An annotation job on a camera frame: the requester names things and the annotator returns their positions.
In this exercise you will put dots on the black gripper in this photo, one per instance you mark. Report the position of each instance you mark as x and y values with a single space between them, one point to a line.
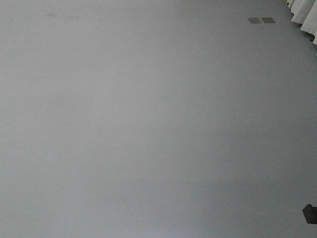
310 214

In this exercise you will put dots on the grey floor outlet plates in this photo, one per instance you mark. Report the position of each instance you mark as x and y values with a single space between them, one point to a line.
261 20

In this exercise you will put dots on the white pleated curtain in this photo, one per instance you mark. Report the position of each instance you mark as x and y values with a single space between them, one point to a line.
305 14

